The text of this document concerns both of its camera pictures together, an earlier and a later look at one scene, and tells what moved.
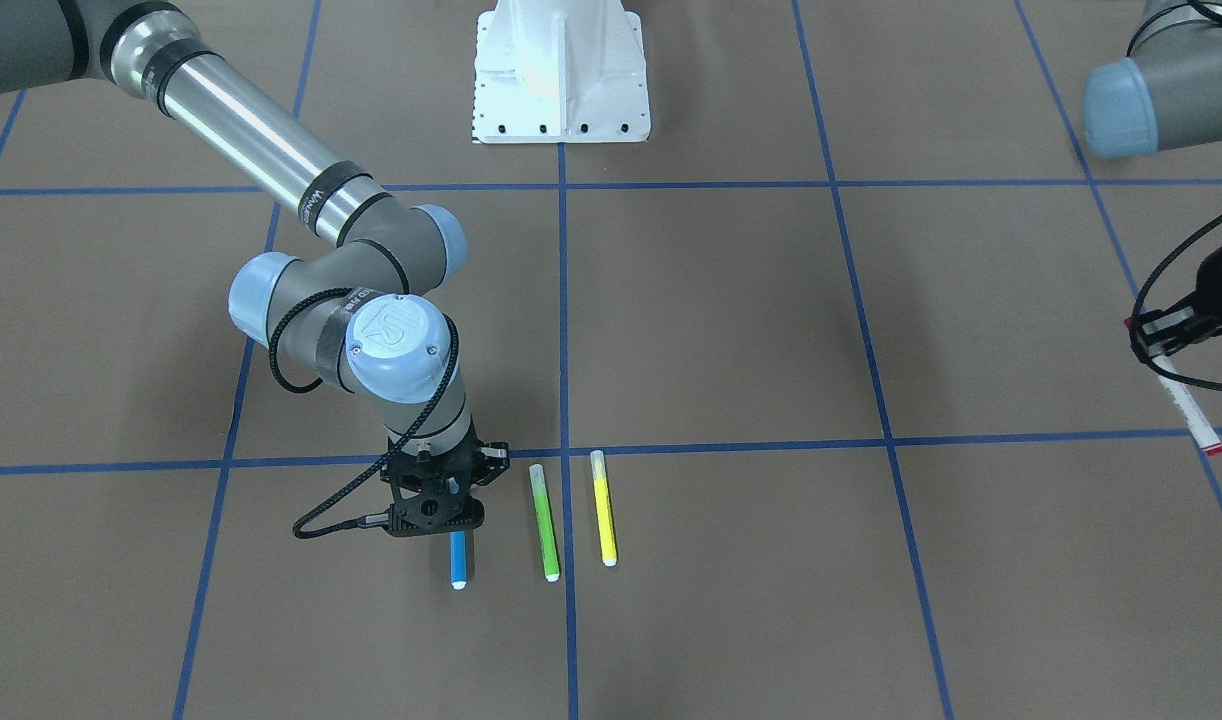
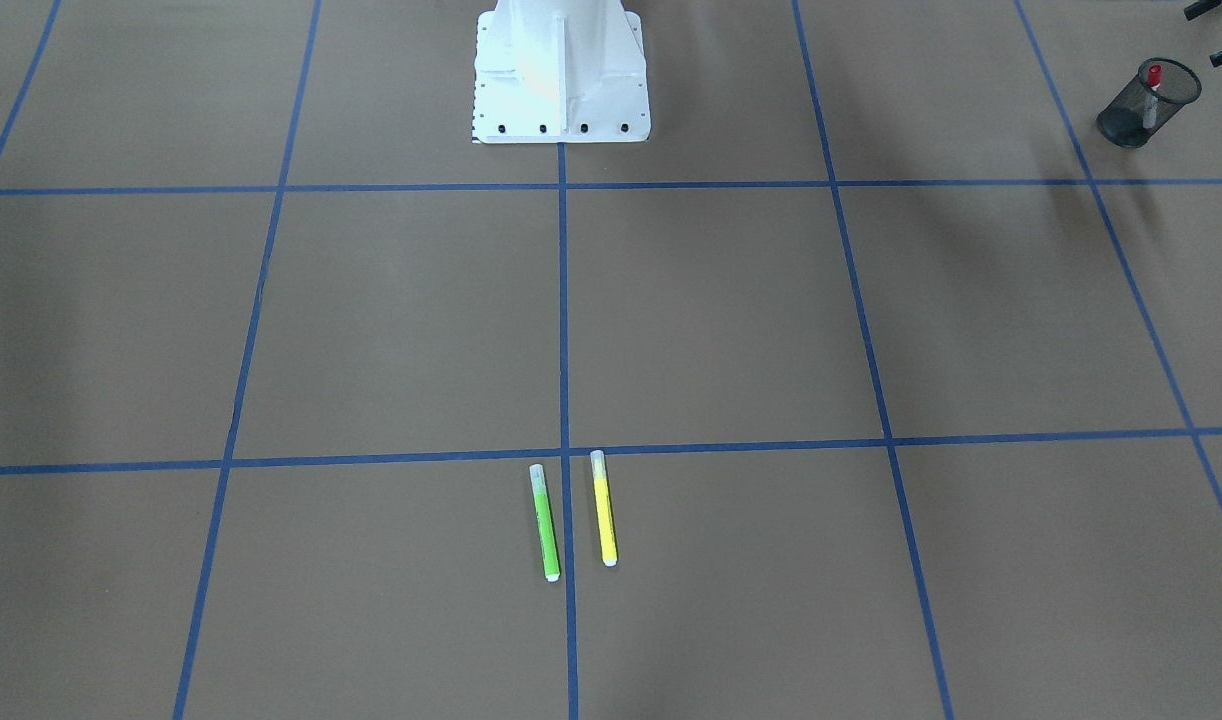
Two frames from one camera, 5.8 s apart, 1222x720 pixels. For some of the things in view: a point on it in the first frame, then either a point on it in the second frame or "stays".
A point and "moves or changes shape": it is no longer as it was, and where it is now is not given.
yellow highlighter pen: (606, 527) stays
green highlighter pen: (545, 523) stays
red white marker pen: (1208, 442) moves or changes shape
